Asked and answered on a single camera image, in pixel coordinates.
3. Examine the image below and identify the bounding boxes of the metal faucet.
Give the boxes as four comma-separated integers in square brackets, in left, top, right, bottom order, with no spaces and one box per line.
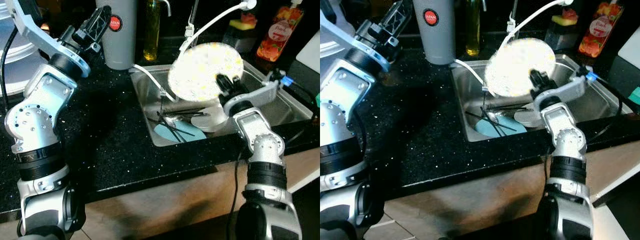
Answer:
[505,0,522,35]
[184,0,202,40]

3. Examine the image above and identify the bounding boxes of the white bowl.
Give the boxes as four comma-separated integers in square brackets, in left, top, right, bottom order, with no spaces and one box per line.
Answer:
[197,102,242,134]
[513,107,547,129]

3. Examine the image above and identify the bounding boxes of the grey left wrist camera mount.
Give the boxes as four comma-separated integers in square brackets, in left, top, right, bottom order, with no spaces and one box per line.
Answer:
[320,9,394,74]
[4,0,92,79]

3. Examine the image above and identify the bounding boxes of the light blue plate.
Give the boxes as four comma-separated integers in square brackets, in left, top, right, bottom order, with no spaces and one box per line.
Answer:
[153,120,208,144]
[473,115,529,139]

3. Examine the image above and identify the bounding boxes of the yellow sponge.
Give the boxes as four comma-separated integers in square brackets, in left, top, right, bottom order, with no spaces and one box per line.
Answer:
[552,15,578,27]
[230,19,257,31]

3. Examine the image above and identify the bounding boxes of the floral lemon print plate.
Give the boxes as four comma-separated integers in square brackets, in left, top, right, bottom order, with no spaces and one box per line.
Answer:
[167,42,245,104]
[483,37,558,99]

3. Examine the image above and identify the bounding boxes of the black sponge holder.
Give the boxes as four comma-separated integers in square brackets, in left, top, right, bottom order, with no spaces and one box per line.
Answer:
[222,24,259,54]
[543,21,580,51]

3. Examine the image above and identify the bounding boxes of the wooden cabinet front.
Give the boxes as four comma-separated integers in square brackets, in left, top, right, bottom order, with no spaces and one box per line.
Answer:
[80,146,321,240]
[365,140,640,240]

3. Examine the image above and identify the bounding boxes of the grey water filter canister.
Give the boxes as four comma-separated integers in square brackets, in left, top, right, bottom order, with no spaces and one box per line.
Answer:
[95,0,139,71]
[412,0,457,66]

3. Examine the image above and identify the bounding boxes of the thick white hose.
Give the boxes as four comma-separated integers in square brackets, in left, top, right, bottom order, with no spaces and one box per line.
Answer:
[497,0,574,51]
[178,0,259,54]

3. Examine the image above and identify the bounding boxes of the peach dish soap bottle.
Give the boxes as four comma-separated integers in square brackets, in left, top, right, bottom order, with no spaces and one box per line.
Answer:
[578,0,626,59]
[255,0,305,64]

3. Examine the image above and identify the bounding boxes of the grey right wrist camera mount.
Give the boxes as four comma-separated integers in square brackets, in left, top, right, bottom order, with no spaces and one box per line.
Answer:
[532,74,589,114]
[222,79,282,119]

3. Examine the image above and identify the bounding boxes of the yellow oil bottle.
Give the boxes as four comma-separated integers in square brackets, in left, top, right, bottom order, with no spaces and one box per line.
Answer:
[143,0,172,62]
[464,0,488,57]

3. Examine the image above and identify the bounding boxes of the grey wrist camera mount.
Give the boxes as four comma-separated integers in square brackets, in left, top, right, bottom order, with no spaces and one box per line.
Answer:
[222,79,282,119]
[320,9,394,74]
[4,0,92,79]
[532,74,589,114]

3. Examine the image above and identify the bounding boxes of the stainless steel sink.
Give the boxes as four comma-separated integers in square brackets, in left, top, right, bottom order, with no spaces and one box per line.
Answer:
[128,59,317,149]
[449,53,637,144]

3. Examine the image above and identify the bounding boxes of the white board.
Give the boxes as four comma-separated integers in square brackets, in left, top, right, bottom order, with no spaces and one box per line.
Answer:
[295,29,321,77]
[617,37,640,69]

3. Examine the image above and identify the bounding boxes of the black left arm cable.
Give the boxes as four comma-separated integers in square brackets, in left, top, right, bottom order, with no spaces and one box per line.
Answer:
[0,27,22,103]

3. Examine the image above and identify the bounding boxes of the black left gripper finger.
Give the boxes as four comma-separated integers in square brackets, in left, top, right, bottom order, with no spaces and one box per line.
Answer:
[382,30,405,53]
[386,0,414,37]
[86,5,112,38]
[82,31,105,52]

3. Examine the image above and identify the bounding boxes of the thin white hose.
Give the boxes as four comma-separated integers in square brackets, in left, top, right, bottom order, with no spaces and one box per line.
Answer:
[453,58,494,97]
[132,63,177,104]

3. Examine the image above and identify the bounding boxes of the metal fork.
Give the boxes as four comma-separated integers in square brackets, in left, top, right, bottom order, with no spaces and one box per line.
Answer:
[479,82,490,115]
[158,85,169,122]

